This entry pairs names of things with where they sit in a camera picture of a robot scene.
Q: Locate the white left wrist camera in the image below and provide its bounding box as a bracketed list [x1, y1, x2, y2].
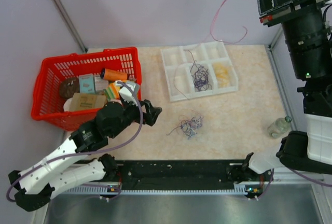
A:
[115, 80, 140, 106]

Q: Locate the rainbow striped box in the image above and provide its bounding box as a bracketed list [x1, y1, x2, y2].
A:
[103, 82, 121, 101]

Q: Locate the red plastic basket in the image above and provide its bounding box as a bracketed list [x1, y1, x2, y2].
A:
[31, 47, 142, 131]

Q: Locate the aluminium frame post right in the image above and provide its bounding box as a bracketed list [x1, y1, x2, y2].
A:
[269, 27, 283, 50]

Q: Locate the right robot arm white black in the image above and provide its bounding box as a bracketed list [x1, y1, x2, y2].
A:
[242, 0, 331, 180]

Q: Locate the brown round cookie pack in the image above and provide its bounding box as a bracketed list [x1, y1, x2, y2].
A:
[59, 77, 80, 99]

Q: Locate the brown cardboard box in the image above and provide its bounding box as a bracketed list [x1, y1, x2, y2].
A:
[68, 93, 107, 111]

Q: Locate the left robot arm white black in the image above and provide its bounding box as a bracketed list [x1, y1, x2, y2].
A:
[6, 100, 162, 212]

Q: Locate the purple cable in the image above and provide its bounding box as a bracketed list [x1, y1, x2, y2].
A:
[183, 49, 213, 92]

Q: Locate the clear plastic bottle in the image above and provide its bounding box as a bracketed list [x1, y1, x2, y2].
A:
[267, 116, 292, 138]

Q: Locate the orange cylinder can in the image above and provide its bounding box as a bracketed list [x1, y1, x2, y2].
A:
[100, 68, 129, 81]

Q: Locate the slotted grey cable duct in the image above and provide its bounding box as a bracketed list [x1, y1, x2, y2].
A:
[64, 184, 268, 195]

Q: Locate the aluminium frame post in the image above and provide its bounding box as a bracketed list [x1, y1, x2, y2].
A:
[269, 27, 283, 50]
[52, 0, 88, 53]

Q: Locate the white compartment organizer tray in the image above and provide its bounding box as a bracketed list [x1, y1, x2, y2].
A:
[160, 41, 239, 102]

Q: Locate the aluminium frame post left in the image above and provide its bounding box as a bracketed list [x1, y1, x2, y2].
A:
[52, 0, 88, 53]

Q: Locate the light blue box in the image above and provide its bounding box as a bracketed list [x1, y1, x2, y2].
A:
[78, 74, 95, 94]

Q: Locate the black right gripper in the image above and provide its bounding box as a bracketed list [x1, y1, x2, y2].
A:
[254, 0, 332, 82]

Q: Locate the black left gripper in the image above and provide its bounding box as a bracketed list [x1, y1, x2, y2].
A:
[109, 98, 161, 139]

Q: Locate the yellow cable in tray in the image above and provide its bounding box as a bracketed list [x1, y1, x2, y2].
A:
[213, 63, 233, 87]

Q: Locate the grey white box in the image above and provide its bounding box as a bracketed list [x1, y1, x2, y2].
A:
[94, 75, 109, 93]

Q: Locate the multicolour cable bundle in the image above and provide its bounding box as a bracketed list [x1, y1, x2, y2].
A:
[166, 109, 204, 141]

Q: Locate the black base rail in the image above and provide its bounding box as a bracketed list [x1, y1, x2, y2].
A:
[88, 159, 262, 190]

